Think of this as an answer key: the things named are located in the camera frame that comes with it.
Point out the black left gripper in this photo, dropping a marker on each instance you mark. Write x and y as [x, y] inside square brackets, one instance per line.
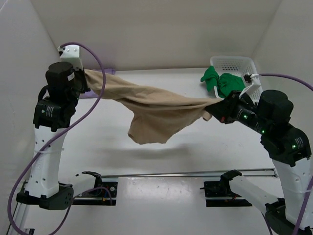
[81, 73]

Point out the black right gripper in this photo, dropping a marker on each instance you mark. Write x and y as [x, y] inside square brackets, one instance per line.
[222, 110]

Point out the beige t-shirt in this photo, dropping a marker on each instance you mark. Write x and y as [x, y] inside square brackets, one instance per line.
[158, 113]

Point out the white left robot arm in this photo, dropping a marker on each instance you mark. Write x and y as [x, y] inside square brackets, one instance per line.
[56, 105]

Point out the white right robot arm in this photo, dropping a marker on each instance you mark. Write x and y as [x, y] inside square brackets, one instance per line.
[287, 146]

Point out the green t-shirt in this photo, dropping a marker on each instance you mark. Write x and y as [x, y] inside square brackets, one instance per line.
[225, 83]

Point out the white plastic basket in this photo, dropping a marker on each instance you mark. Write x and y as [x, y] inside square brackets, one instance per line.
[238, 66]

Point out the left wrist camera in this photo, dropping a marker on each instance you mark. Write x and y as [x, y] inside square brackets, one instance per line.
[71, 54]

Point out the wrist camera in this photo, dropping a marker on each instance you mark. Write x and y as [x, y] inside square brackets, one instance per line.
[71, 54]
[253, 80]

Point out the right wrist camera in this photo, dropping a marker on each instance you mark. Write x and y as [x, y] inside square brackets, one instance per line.
[253, 80]

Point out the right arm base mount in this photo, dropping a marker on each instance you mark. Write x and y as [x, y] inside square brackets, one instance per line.
[218, 196]

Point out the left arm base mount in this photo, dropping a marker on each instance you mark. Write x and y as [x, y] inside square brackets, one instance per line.
[100, 197]

